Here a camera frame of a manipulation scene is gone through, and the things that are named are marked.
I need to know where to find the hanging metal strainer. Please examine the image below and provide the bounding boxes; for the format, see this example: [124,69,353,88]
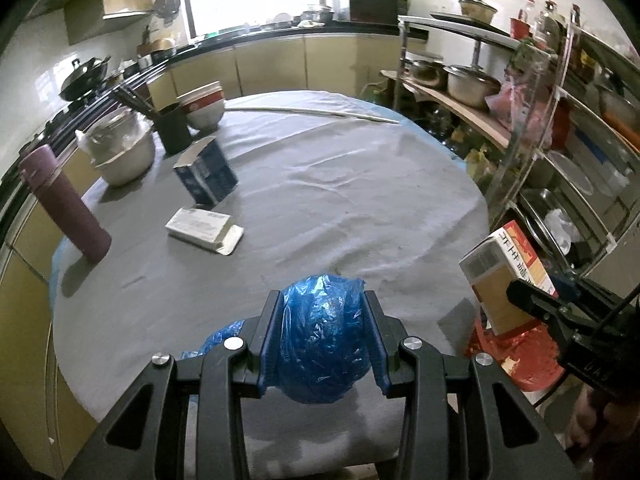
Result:
[152,0,182,23]

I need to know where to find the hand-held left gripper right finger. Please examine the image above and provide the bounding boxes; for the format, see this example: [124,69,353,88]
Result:
[361,290,576,480]

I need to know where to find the small steel pot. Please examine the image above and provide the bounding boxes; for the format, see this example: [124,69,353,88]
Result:
[405,59,446,88]

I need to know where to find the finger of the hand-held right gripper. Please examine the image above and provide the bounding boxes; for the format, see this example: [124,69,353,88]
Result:
[506,280,566,328]
[550,270,583,301]

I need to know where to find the metal basin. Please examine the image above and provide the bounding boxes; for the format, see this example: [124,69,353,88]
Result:
[92,130,157,187]

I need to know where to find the black chopstick holder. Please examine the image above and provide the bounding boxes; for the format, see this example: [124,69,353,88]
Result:
[152,102,193,156]

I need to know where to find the ceramic pot with lid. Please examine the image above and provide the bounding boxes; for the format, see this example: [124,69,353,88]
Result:
[459,0,498,23]

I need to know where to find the black wok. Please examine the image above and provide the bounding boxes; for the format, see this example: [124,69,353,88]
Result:
[59,56,112,102]

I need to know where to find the grey tablecloth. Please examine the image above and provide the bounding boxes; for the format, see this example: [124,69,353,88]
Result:
[52,90,491,466]

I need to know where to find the long thin wooden stick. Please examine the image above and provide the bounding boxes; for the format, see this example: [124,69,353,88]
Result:
[225,105,401,125]

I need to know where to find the red banded white bowl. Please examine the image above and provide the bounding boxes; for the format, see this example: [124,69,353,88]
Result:
[177,80,222,99]
[180,92,224,110]

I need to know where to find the metal pot with lid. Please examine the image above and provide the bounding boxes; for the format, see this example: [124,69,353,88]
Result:
[302,4,335,25]

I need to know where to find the white plastic bag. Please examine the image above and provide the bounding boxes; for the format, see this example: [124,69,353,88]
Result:
[542,207,581,256]

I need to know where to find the black gas stove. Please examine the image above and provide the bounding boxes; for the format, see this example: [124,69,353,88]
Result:
[45,92,118,133]

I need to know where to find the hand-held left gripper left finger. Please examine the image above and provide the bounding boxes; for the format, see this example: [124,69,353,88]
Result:
[62,289,286,480]

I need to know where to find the yellow curved base cabinets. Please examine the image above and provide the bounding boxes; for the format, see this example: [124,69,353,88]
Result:
[147,35,428,106]

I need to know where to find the bundle of dark chopsticks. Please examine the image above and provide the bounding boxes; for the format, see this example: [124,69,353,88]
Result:
[109,85,161,118]

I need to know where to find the dark blue carton box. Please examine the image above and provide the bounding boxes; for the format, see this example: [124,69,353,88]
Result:
[172,137,239,207]

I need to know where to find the yellow base cabinets under stove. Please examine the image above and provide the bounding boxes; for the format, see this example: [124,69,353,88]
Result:
[0,150,101,480]

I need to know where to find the black microwave oven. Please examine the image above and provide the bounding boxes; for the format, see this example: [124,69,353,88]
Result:
[348,0,408,23]

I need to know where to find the red and white carton box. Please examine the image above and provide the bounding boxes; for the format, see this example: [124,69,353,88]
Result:
[459,220,560,336]

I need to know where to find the red plastic basket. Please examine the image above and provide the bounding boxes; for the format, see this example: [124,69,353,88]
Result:
[465,317,568,393]

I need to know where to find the purple thermos bottle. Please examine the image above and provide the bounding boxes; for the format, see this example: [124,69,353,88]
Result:
[18,144,112,263]

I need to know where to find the blue plastic bag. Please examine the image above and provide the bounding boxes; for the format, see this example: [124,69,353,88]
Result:
[180,274,373,406]

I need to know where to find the person's right hand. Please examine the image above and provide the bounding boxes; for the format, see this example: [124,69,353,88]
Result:
[567,387,640,466]

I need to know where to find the yellow wall cabinet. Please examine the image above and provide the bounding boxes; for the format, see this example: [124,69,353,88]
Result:
[62,0,161,46]

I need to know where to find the large steel pot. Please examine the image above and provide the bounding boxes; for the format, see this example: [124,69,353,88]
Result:
[444,64,501,110]

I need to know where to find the metal storage rack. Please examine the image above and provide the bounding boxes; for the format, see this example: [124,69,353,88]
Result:
[380,15,640,281]

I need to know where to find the pink plastic bag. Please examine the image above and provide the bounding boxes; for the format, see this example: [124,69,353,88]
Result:
[487,80,551,146]

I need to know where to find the plain white bowl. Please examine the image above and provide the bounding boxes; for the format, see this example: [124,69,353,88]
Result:
[186,101,225,131]

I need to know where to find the flat white box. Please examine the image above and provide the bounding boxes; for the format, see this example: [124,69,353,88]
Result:
[165,206,245,257]

